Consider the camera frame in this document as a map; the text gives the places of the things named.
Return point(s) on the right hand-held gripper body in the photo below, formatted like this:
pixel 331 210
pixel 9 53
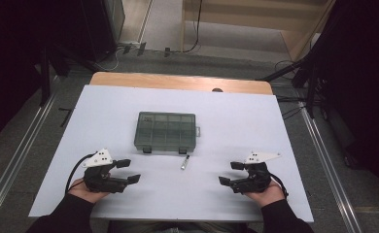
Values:
pixel 255 181

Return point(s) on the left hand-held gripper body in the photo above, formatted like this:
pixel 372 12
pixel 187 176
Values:
pixel 98 181

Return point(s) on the small clear glass vial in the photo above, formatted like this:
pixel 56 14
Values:
pixel 184 162

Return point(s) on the smoky clear compartment box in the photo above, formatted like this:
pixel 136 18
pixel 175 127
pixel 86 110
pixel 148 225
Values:
pixel 165 132

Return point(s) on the person's left hand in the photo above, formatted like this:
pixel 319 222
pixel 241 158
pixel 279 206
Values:
pixel 85 194

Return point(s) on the person's right hand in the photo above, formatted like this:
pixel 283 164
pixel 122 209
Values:
pixel 270 195

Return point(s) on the dark round table grommet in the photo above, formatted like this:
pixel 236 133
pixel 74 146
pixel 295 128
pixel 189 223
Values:
pixel 217 90

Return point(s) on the wooden table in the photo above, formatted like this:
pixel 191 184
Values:
pixel 165 81

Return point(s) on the black upright stand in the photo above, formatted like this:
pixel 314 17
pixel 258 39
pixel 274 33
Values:
pixel 45 81

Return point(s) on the black plug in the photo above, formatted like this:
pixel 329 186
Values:
pixel 167 51
pixel 126 49

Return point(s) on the black tripod stand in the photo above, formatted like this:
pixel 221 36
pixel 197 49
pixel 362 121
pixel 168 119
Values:
pixel 294 66

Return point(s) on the dark cabinet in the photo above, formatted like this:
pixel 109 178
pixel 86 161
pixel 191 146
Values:
pixel 100 26

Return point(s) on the metal floor rail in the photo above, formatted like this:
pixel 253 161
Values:
pixel 330 171
pixel 16 161

